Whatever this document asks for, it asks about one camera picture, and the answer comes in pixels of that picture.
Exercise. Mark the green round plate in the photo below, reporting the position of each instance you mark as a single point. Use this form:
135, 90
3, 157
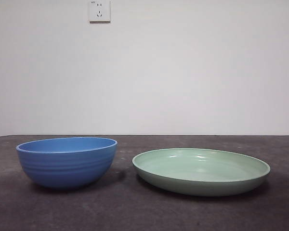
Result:
200, 185

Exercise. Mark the blue ribbed bowl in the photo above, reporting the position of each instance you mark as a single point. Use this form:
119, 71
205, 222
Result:
67, 168

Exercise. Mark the white wall socket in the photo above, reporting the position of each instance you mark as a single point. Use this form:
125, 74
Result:
100, 13

